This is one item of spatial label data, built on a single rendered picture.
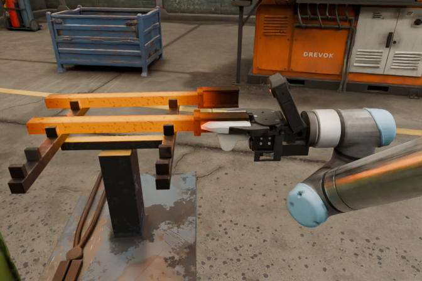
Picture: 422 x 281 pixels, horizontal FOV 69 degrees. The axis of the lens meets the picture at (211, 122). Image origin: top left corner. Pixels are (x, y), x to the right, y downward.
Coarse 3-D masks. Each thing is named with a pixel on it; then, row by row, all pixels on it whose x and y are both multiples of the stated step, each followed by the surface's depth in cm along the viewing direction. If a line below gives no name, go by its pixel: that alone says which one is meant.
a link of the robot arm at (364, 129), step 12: (348, 120) 57; (360, 120) 57; (372, 120) 57; (384, 120) 57; (348, 132) 57; (360, 132) 57; (372, 132) 57; (384, 132) 57; (348, 144) 58; (360, 144) 58; (372, 144) 58; (384, 144) 59; (360, 156) 59
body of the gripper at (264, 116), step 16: (256, 112) 60; (272, 112) 60; (304, 112) 60; (272, 128) 57; (288, 128) 58; (256, 144) 58; (272, 144) 59; (288, 144) 60; (304, 144) 60; (256, 160) 59; (272, 160) 59
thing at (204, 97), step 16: (48, 96) 67; (64, 96) 67; (80, 96) 67; (96, 96) 67; (112, 96) 67; (128, 96) 67; (144, 96) 67; (160, 96) 67; (176, 96) 68; (192, 96) 68; (208, 96) 69; (224, 96) 69
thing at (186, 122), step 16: (208, 112) 59; (224, 112) 59; (240, 112) 59; (32, 128) 56; (64, 128) 56; (80, 128) 57; (96, 128) 57; (112, 128) 57; (128, 128) 57; (144, 128) 57; (160, 128) 57; (176, 128) 57; (192, 128) 58
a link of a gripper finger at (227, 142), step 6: (204, 126) 57; (210, 126) 57; (216, 126) 56; (222, 126) 56; (228, 126) 56; (222, 132) 56; (228, 132) 56; (222, 138) 58; (228, 138) 58; (234, 138) 58; (240, 138) 58; (246, 138) 58; (222, 144) 58; (228, 144) 58; (234, 144) 58; (228, 150) 59
